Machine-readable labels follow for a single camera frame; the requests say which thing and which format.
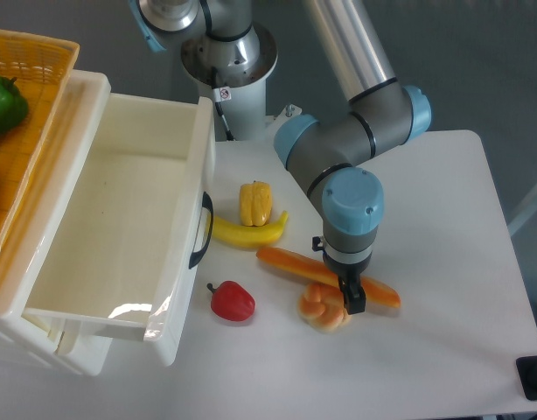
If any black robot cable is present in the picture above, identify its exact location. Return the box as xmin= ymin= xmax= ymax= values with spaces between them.
xmin=211 ymin=65 xmax=237 ymax=142

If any red bell pepper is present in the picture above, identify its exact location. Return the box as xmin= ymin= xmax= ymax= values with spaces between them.
xmin=206 ymin=281 xmax=255 ymax=322

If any black device at table edge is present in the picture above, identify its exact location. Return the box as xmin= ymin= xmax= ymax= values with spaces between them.
xmin=516 ymin=355 xmax=537 ymax=401

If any long orange bread loaf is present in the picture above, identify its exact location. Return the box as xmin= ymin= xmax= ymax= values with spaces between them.
xmin=256 ymin=247 xmax=401 ymax=308

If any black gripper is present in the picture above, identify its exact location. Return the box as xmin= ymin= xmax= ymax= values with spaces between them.
xmin=323 ymin=254 xmax=372 ymax=314

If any green bell pepper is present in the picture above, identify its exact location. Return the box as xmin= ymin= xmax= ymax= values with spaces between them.
xmin=0 ymin=75 xmax=29 ymax=135

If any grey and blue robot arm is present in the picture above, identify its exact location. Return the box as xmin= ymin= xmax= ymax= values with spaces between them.
xmin=130 ymin=1 xmax=432 ymax=314

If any round knotted bread roll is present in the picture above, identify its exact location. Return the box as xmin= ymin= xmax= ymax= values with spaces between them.
xmin=296 ymin=283 xmax=352 ymax=333

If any white plastic drawer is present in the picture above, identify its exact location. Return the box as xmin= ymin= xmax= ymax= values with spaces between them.
xmin=25 ymin=94 xmax=215 ymax=375

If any orange woven basket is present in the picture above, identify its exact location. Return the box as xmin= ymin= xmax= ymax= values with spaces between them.
xmin=0 ymin=29 xmax=80 ymax=254

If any yellow banana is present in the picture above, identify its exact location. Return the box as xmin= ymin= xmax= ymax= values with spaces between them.
xmin=207 ymin=211 xmax=289 ymax=249

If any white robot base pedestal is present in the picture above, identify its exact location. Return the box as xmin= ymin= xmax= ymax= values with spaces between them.
xmin=181 ymin=23 xmax=278 ymax=141

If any yellow bell pepper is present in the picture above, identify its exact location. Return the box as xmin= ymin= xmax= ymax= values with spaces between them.
xmin=239 ymin=181 xmax=273 ymax=227

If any white plastic drawer cabinet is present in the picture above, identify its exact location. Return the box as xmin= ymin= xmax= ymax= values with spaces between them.
xmin=0 ymin=70 xmax=111 ymax=375

